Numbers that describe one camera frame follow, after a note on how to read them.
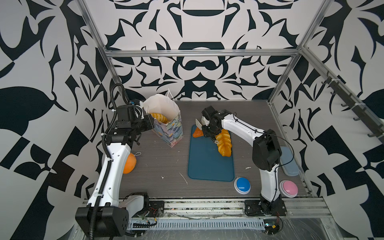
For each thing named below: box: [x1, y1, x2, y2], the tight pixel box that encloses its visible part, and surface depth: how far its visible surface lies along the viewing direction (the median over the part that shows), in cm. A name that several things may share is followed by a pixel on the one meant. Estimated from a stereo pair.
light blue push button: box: [279, 146, 301, 177], surface depth 87 cm
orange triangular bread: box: [192, 127, 204, 138], surface depth 100 cm
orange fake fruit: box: [123, 152, 137, 174], surface depth 85 cm
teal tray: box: [188, 125, 234, 182], surface depth 91 cm
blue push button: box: [234, 177, 251, 195], surface depth 81 cm
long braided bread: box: [215, 128, 232, 157], surface depth 95 cm
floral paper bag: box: [143, 88, 184, 148], surface depth 89 cm
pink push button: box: [279, 179, 299, 198], surface depth 81 cm
